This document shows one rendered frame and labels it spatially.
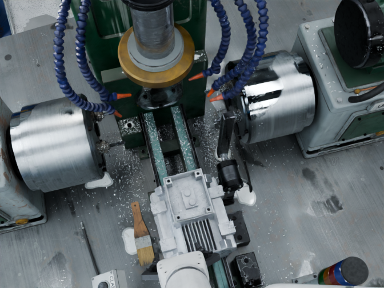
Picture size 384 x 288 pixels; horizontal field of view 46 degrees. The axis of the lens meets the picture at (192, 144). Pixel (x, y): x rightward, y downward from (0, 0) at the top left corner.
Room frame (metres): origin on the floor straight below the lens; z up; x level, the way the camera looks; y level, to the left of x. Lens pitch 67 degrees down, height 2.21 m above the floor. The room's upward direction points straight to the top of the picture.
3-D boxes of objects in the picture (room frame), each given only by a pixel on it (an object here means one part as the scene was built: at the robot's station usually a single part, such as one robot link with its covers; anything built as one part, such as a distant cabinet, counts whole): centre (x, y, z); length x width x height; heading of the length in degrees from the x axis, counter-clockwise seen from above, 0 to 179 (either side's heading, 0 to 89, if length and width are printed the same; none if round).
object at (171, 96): (0.67, 0.10, 1.02); 0.15 x 0.02 x 0.15; 105
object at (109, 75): (0.73, 0.11, 0.97); 0.30 x 0.11 x 0.34; 105
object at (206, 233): (0.28, 0.00, 1.02); 0.20 x 0.19 x 0.19; 16
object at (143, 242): (0.30, 0.16, 0.80); 0.21 x 0.05 x 0.01; 15
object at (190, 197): (0.32, 0.01, 1.11); 0.12 x 0.11 x 0.07; 16
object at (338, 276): (0.13, -0.35, 1.19); 0.06 x 0.06 x 0.04
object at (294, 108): (0.66, -0.25, 1.04); 0.41 x 0.25 x 0.25; 105
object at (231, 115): (0.49, -0.09, 1.12); 0.04 x 0.03 x 0.26; 15
